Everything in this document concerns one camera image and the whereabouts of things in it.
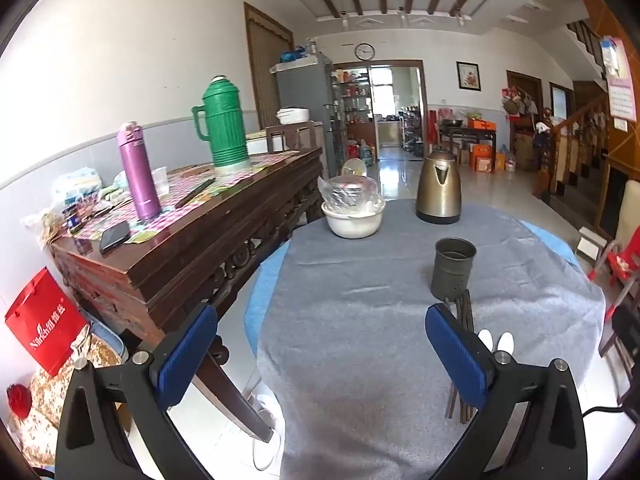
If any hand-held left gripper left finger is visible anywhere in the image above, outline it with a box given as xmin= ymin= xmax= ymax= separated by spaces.
xmin=55 ymin=304 xmax=218 ymax=480

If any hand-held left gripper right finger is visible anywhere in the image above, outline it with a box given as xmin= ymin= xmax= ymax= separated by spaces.
xmin=425 ymin=304 xmax=588 ymax=480

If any dark metal utensil holder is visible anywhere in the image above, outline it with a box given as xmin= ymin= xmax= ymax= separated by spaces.
xmin=431 ymin=238 xmax=477 ymax=302

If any carved wooden sideboard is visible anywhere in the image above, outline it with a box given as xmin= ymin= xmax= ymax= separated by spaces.
xmin=50 ymin=147 xmax=326 ymax=443

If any grey tablecloth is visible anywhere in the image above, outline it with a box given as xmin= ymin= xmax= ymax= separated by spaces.
xmin=257 ymin=199 xmax=606 ymax=480

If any light blue undercloth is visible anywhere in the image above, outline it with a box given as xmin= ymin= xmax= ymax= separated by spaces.
xmin=244 ymin=220 xmax=583 ymax=356

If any black smartphone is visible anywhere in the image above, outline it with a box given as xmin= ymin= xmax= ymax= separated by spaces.
xmin=99 ymin=221 xmax=132 ymax=254

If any red paper bag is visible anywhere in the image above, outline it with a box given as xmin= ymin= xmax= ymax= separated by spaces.
xmin=5 ymin=266 xmax=87 ymax=378

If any beige floral cushion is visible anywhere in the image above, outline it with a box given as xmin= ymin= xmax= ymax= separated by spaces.
xmin=7 ymin=340 xmax=126 ymax=466

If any dark wooden stick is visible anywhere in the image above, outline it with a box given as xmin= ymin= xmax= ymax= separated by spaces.
xmin=173 ymin=176 xmax=217 ymax=209

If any white basin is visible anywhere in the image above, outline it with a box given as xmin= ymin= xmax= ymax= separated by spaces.
xmin=321 ymin=199 xmax=387 ymax=239

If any bronze electric kettle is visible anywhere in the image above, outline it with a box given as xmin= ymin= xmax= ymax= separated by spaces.
xmin=416 ymin=145 xmax=462 ymax=225

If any white box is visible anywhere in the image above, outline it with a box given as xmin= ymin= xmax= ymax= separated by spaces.
xmin=576 ymin=227 xmax=608 ymax=261

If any red fabric ball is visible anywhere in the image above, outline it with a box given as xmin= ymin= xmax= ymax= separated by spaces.
xmin=6 ymin=384 xmax=33 ymax=418

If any pink plaid table runner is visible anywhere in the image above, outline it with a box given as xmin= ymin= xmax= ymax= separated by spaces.
xmin=65 ymin=152 xmax=301 ymax=241

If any purple insulated bottle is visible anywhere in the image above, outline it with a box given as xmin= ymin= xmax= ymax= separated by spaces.
xmin=117 ymin=121 xmax=162 ymax=222

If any orange cardboard carton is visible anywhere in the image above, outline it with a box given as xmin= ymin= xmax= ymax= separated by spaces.
xmin=470 ymin=144 xmax=496 ymax=173

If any white blue plastic packet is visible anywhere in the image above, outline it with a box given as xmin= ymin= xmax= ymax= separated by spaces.
xmin=54 ymin=167 xmax=103 ymax=201

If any beige chair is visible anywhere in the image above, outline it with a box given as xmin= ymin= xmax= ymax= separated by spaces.
xmin=614 ymin=180 xmax=640 ymax=261

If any dark wooden side table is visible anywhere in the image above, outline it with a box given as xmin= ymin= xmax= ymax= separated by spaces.
xmin=439 ymin=124 xmax=499 ymax=161

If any green thermos jug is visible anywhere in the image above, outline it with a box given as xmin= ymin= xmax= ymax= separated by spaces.
xmin=191 ymin=76 xmax=252 ymax=176

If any wooden stair railing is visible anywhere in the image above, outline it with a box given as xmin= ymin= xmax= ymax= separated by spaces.
xmin=532 ymin=95 xmax=613 ymax=211

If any white rice cooker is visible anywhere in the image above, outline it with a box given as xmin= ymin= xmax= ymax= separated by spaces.
xmin=276 ymin=106 xmax=312 ymax=126

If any pantry shelf rack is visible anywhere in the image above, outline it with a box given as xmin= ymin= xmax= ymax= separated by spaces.
xmin=332 ymin=67 xmax=373 ymax=153

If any grey refrigerator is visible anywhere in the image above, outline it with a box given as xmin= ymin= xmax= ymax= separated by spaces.
xmin=272 ymin=52 xmax=351 ymax=166

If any framed wall picture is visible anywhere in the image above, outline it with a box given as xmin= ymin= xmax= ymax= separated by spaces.
xmin=455 ymin=61 xmax=481 ymax=92

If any wall calendar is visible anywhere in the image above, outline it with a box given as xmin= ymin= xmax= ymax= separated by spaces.
xmin=597 ymin=36 xmax=638 ymax=122

